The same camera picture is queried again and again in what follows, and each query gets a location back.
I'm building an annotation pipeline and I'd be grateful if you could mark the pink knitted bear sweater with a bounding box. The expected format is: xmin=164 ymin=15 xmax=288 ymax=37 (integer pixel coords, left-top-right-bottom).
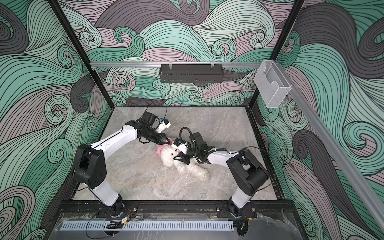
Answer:
xmin=156 ymin=138 xmax=175 ymax=156

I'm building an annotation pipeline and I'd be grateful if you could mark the white plush teddy bear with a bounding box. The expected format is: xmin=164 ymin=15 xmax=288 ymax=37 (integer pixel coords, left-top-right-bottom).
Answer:
xmin=159 ymin=147 xmax=209 ymax=181

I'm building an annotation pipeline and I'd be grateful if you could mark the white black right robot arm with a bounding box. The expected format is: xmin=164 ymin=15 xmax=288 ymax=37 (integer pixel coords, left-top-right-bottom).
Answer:
xmin=172 ymin=133 xmax=270 ymax=215

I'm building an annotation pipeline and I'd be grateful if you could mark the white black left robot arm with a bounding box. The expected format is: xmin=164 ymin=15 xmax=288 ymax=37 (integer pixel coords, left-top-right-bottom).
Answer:
xmin=72 ymin=119 xmax=171 ymax=207

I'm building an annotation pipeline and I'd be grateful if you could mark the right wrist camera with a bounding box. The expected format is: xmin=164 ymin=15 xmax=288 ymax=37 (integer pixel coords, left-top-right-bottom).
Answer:
xmin=172 ymin=138 xmax=193 ymax=155

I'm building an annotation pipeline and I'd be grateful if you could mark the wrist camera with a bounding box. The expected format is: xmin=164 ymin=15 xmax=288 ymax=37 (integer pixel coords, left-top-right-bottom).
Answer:
xmin=172 ymin=138 xmax=193 ymax=155
xmin=156 ymin=119 xmax=171 ymax=133

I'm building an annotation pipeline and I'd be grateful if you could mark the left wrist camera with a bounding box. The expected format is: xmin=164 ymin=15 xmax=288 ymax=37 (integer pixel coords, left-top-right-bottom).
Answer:
xmin=156 ymin=119 xmax=171 ymax=133

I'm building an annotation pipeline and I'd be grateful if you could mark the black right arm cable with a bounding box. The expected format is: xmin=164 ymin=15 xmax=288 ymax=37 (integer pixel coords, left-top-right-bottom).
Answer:
xmin=178 ymin=126 xmax=199 ymax=160

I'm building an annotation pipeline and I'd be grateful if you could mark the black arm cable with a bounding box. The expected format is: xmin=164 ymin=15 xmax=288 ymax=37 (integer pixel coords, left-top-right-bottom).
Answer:
xmin=178 ymin=126 xmax=199 ymax=160
xmin=145 ymin=99 xmax=168 ymax=124

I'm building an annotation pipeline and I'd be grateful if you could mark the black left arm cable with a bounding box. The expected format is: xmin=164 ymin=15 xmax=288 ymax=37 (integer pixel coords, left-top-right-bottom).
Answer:
xmin=145 ymin=99 xmax=168 ymax=124

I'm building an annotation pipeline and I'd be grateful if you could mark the black perforated wall tray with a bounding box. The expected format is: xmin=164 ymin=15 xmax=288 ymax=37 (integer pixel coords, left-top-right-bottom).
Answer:
xmin=160 ymin=65 xmax=224 ymax=83

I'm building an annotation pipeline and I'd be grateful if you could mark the white slotted cable duct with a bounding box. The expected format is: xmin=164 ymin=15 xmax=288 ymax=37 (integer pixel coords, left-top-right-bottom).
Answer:
xmin=59 ymin=221 xmax=234 ymax=232

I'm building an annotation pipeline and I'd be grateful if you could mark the black enclosure corner post right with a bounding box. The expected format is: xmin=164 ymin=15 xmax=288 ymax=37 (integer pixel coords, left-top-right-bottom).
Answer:
xmin=249 ymin=1 xmax=304 ymax=109

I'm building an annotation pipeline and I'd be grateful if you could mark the black enclosure corner post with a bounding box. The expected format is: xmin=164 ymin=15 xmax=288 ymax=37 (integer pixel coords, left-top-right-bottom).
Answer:
xmin=47 ymin=0 xmax=115 ymax=110
xmin=249 ymin=1 xmax=304 ymax=109

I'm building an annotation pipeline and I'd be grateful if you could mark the aluminium rail back wall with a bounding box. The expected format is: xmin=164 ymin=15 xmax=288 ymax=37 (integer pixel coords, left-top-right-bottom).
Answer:
xmin=90 ymin=61 xmax=261 ymax=69

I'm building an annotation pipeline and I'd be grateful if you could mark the aluminium rail wall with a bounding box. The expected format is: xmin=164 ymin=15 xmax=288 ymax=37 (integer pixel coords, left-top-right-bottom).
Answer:
xmin=90 ymin=61 xmax=261 ymax=69
xmin=273 ymin=61 xmax=384 ymax=230

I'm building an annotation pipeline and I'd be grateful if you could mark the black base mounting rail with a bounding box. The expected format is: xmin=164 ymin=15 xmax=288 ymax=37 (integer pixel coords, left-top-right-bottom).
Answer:
xmin=59 ymin=200 xmax=296 ymax=218

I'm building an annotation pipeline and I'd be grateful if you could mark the clear plastic wall bin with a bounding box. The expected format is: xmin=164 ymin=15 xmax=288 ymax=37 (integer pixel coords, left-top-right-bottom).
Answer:
xmin=254 ymin=61 xmax=292 ymax=109

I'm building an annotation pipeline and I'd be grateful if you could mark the black enclosure corner post left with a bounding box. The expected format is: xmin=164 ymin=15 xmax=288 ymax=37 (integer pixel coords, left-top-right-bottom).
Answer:
xmin=47 ymin=0 xmax=115 ymax=110

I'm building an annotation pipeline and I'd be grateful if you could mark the aluminium rail right wall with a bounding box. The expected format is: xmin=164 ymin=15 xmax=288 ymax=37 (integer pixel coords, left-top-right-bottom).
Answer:
xmin=273 ymin=61 xmax=384 ymax=230

